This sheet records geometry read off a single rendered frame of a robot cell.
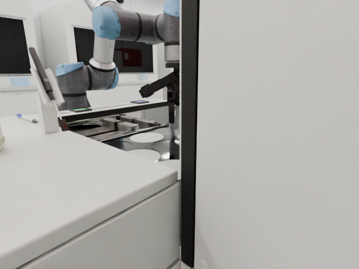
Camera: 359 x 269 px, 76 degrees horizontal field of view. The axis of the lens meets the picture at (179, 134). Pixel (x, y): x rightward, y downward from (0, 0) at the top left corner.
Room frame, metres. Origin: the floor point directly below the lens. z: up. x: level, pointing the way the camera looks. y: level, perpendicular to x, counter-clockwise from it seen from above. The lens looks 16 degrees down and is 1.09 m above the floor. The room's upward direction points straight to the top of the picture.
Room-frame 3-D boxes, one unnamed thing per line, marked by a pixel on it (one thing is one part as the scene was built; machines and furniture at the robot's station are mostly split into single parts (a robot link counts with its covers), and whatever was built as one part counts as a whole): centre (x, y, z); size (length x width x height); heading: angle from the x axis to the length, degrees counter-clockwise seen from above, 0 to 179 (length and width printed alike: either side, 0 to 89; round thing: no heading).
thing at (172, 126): (0.65, 0.00, 0.95); 0.06 x 0.03 x 0.09; 90
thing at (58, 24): (4.42, 1.26, 1.00); 1.80 x 1.08 x 2.00; 139
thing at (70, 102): (1.06, 0.49, 0.95); 0.15 x 0.15 x 0.10
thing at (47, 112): (0.47, 0.27, 1.03); 0.06 x 0.04 x 0.13; 49
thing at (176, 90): (0.67, 0.00, 1.05); 0.09 x 0.08 x 0.12; 90
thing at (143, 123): (0.86, 0.13, 0.89); 0.08 x 0.03 x 0.03; 49
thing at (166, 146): (0.58, 0.02, 0.90); 0.34 x 0.34 x 0.01; 49
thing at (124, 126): (0.80, 0.19, 0.89); 0.08 x 0.03 x 0.03; 49
